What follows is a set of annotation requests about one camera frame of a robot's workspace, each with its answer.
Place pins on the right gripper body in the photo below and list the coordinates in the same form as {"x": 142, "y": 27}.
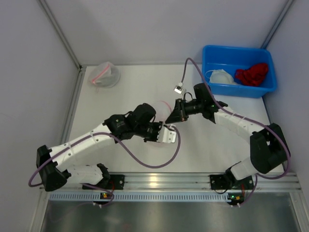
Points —
{"x": 180, "y": 110}

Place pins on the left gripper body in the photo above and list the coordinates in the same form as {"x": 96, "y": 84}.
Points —
{"x": 156, "y": 132}

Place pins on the pink-trimmed mesh laundry bag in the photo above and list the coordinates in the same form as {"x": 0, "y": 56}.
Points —
{"x": 105, "y": 75}

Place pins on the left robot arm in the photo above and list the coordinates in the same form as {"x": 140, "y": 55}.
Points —
{"x": 66, "y": 163}

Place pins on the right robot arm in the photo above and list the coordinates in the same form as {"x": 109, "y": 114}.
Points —
{"x": 268, "y": 148}

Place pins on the white bra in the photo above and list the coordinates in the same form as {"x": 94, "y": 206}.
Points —
{"x": 220, "y": 77}

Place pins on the red bra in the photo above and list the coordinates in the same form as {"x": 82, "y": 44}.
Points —
{"x": 253, "y": 76}

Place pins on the blue plastic bin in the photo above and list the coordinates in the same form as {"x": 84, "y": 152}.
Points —
{"x": 237, "y": 61}

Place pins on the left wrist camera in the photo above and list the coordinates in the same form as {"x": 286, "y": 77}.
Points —
{"x": 166, "y": 135}

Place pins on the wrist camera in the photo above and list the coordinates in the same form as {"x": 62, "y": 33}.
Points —
{"x": 179, "y": 88}
{"x": 166, "y": 135}

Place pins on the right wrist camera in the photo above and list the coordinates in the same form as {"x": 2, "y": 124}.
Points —
{"x": 179, "y": 88}

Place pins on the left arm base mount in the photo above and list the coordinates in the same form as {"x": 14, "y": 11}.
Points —
{"x": 110, "y": 182}

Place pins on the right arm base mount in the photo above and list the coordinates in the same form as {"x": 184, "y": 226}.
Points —
{"x": 227, "y": 182}

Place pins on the slotted cable duct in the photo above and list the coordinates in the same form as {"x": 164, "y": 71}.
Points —
{"x": 144, "y": 197}

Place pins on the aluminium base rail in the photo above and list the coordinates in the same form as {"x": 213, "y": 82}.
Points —
{"x": 201, "y": 181}

